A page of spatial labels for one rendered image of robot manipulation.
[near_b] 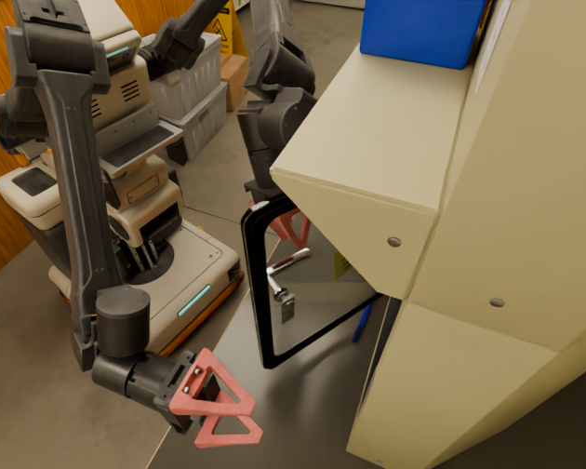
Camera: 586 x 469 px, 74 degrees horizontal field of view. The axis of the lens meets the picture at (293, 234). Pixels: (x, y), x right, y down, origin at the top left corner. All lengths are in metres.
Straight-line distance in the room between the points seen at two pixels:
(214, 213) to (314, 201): 2.16
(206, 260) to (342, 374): 1.14
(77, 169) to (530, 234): 0.50
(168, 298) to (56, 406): 0.64
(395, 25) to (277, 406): 0.63
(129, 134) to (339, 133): 0.96
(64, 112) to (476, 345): 0.53
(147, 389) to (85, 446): 1.41
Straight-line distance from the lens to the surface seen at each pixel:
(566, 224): 0.25
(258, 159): 0.53
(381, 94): 0.35
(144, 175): 1.33
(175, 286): 1.76
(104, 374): 0.52
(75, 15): 0.66
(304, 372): 0.79
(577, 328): 0.32
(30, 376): 2.14
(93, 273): 0.56
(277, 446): 0.75
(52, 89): 0.59
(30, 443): 2.01
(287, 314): 0.58
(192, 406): 0.43
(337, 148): 0.28
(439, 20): 0.40
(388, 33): 0.41
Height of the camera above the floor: 1.67
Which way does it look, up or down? 48 degrees down
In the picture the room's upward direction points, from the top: straight up
